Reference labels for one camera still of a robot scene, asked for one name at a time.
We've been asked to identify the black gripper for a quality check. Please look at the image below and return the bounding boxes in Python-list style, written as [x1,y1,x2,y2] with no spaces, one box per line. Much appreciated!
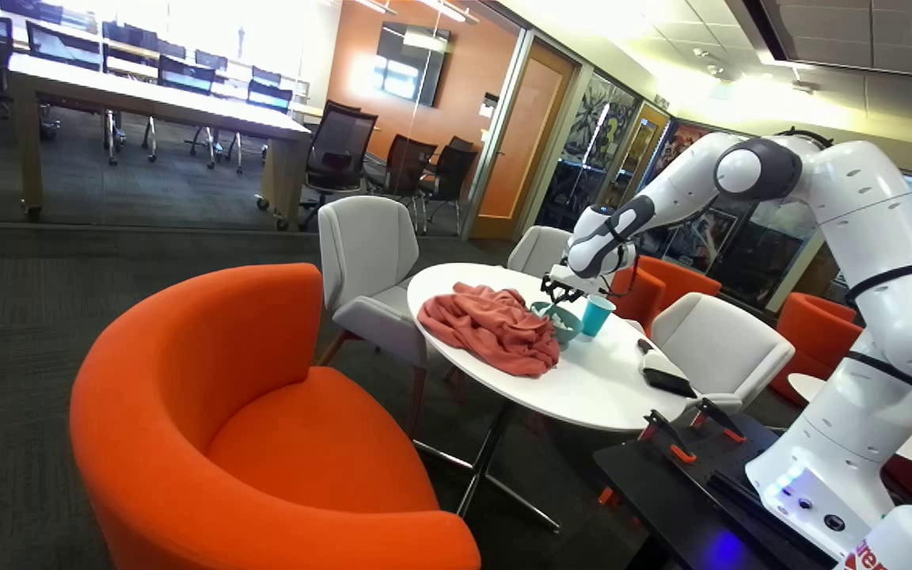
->
[543,266,584,304]

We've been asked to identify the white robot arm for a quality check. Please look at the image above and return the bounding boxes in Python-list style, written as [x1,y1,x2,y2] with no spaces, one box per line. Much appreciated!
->
[551,130,912,570]

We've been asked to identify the teal bowl with white pieces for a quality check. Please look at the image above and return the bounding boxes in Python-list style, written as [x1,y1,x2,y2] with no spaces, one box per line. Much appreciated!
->
[533,301,581,349]

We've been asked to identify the blue plastic cup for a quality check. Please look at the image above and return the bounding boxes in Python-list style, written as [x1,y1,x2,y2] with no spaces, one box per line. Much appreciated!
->
[581,295,614,336]

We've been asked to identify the white chair far side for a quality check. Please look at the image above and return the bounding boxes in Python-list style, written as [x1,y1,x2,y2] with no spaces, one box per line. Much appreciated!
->
[507,223,571,277]

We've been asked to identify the red crumpled cloth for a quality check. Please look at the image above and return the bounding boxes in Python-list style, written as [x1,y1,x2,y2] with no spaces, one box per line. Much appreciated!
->
[418,281,561,377]

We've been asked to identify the grey brush with black bristles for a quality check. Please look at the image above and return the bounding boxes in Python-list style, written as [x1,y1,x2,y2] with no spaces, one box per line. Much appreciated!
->
[643,366,696,397]

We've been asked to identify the white chair near robot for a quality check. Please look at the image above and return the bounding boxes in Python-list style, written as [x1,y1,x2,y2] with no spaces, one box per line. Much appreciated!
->
[648,292,796,408]

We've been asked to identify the white chair beside table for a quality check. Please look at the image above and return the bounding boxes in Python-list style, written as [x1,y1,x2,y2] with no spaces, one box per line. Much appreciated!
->
[318,192,429,366]

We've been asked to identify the black base with orange clamps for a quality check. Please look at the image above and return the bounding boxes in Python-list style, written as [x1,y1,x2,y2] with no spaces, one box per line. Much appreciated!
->
[595,404,834,570]

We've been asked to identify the black office chair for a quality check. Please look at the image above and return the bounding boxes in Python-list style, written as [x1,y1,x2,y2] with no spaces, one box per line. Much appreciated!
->
[300,100,376,229]

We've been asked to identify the orange chair behind robot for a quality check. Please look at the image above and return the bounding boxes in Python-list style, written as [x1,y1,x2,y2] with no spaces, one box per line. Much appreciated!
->
[770,292,912,499]

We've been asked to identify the long wooden desk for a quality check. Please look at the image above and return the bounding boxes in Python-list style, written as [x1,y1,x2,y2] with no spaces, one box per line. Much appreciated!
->
[7,53,309,231]

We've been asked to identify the large orange armchair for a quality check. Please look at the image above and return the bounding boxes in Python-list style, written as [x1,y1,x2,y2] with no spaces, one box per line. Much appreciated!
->
[71,261,481,570]

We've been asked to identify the white bottle with red print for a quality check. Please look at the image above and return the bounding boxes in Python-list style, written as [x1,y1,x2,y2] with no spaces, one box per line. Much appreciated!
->
[834,487,912,570]

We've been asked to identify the wall-mounted screen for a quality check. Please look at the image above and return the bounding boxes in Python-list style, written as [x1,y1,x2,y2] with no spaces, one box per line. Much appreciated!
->
[373,23,452,108]

